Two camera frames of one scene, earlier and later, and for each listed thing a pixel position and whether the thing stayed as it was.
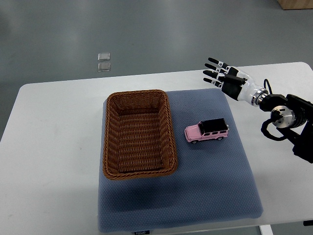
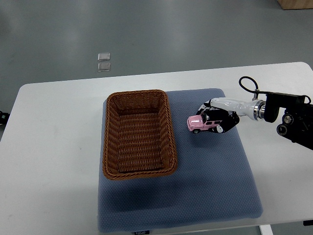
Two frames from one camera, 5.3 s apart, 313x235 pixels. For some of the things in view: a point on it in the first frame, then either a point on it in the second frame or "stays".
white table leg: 266,229 stays
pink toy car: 214,129 → 198,122
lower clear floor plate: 104,66 stays
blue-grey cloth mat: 214,182 stays
